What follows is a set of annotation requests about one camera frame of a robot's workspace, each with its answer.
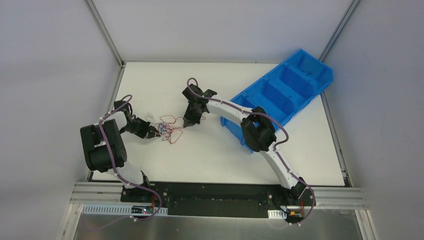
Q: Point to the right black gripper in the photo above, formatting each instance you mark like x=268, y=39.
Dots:
x=192, y=117

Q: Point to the aluminium frame rail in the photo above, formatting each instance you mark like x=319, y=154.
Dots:
x=96, y=193

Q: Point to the blue compartment bin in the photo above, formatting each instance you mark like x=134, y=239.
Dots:
x=287, y=88

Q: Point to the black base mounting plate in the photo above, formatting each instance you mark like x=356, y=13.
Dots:
x=217, y=200

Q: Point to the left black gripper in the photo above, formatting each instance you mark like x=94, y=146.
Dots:
x=149, y=130

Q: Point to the right white cable duct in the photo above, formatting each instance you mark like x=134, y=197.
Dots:
x=277, y=214

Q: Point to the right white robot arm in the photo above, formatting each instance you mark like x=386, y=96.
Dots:
x=257, y=130

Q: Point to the white cable duct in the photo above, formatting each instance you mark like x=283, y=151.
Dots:
x=277, y=214
x=118, y=209

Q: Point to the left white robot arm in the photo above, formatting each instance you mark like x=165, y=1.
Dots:
x=104, y=149

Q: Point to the left white cable duct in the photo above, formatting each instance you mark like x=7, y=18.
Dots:
x=118, y=209

